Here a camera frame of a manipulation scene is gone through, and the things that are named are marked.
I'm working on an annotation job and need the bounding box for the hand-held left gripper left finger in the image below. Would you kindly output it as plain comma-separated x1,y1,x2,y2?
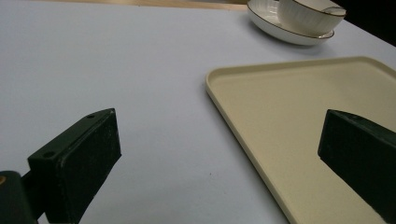
21,107,122,224

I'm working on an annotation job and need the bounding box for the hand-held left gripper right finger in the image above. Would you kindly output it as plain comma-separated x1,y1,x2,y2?
317,108,396,224

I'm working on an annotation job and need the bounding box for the cream plastic tray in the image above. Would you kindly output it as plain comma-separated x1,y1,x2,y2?
205,55,396,224

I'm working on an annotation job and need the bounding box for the white ribbed cup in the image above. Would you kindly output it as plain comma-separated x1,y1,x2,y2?
276,0,347,38

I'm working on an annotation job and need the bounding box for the white ribbed saucer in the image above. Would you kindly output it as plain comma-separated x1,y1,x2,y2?
247,0,335,47

